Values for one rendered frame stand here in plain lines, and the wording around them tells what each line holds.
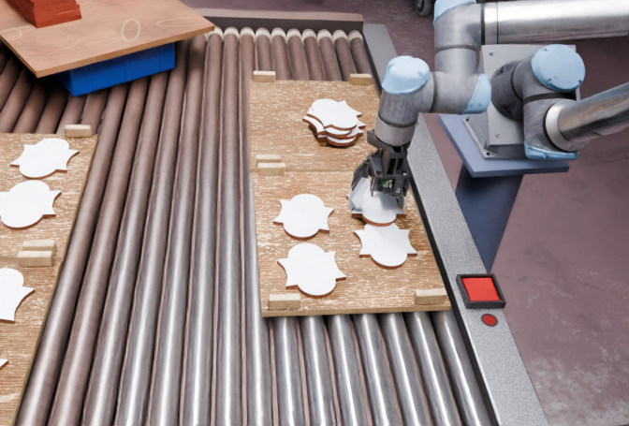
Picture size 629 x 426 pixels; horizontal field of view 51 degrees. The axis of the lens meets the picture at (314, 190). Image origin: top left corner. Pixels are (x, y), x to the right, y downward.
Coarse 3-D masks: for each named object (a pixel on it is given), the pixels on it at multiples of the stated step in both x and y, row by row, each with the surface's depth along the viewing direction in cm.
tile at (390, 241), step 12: (372, 228) 134; (384, 228) 134; (396, 228) 134; (360, 240) 131; (372, 240) 131; (384, 240) 132; (396, 240) 132; (408, 240) 132; (360, 252) 128; (372, 252) 128; (384, 252) 129; (396, 252) 129; (408, 252) 129; (384, 264) 126; (396, 264) 126
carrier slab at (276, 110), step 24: (264, 96) 174; (288, 96) 175; (312, 96) 176; (336, 96) 176; (360, 96) 177; (264, 120) 165; (288, 120) 166; (360, 120) 168; (264, 144) 156; (288, 144) 157; (312, 144) 158; (360, 144) 160; (288, 168) 150; (312, 168) 151; (336, 168) 151
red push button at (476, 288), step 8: (464, 280) 127; (472, 280) 127; (480, 280) 127; (488, 280) 127; (472, 288) 125; (480, 288) 126; (488, 288) 126; (472, 296) 124; (480, 296) 124; (488, 296) 124; (496, 296) 124
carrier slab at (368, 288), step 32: (256, 192) 142; (288, 192) 143; (320, 192) 144; (256, 224) 134; (352, 224) 136; (416, 224) 138; (352, 256) 129; (352, 288) 122; (384, 288) 123; (416, 288) 123
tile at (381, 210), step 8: (368, 192) 143; (368, 200) 140; (376, 200) 140; (384, 200) 141; (392, 200) 141; (360, 208) 137; (368, 208) 138; (376, 208) 138; (384, 208) 138; (392, 208) 138; (352, 216) 136; (360, 216) 136; (368, 216) 135; (376, 216) 135; (384, 216) 135; (392, 216) 136; (400, 216) 138; (376, 224) 134; (384, 224) 134
